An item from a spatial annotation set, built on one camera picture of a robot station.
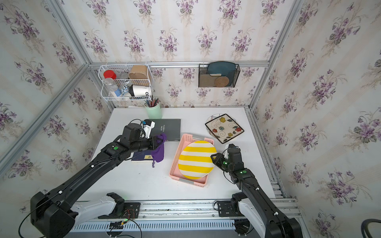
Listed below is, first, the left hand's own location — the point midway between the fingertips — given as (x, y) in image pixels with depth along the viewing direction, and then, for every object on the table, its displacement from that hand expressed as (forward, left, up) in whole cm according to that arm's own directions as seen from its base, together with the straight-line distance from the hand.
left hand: (165, 142), depth 75 cm
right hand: (-2, -27, -13) cm, 30 cm away
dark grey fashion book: (+22, +1, -17) cm, 28 cm away
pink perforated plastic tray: (+13, -7, -19) cm, 24 cm away
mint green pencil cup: (+34, +13, -14) cm, 39 cm away
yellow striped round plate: (-2, -16, -18) cm, 24 cm away
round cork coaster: (+43, -34, +8) cm, 55 cm away
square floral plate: (+23, -38, -18) cm, 48 cm away
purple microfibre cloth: (-5, +4, -3) cm, 7 cm away
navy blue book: (+3, +18, -21) cm, 28 cm away
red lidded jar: (+41, +37, +13) cm, 57 cm away
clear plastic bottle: (+34, +36, +8) cm, 50 cm away
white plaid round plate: (+34, -31, -19) cm, 50 cm away
